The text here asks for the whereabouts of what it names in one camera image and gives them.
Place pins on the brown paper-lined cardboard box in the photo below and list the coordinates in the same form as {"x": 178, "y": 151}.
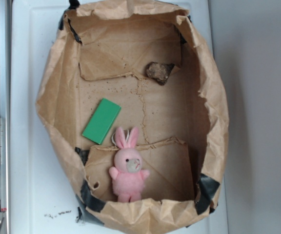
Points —
{"x": 101, "y": 51}

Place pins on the green rectangular block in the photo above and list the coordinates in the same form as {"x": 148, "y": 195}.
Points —
{"x": 101, "y": 121}

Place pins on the pink plush bunny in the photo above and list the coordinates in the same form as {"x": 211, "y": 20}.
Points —
{"x": 128, "y": 177}

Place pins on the white tray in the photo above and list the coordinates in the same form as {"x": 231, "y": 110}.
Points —
{"x": 41, "y": 198}

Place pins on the brown rough rock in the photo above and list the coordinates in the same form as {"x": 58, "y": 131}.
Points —
{"x": 159, "y": 72}

